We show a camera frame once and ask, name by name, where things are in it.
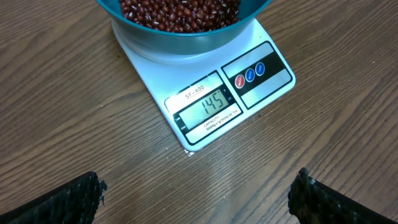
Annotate red beans in bowl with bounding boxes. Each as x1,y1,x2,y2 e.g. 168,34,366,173
119,0,241,33

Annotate white digital kitchen scale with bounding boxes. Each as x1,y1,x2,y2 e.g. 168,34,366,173
112,20,296,153

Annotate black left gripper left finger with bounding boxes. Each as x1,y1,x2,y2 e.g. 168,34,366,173
1,171,108,224

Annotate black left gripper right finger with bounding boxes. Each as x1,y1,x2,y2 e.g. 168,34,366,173
287,167,397,224

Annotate teal metal bowl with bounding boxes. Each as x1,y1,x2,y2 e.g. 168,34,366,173
97,0,271,55

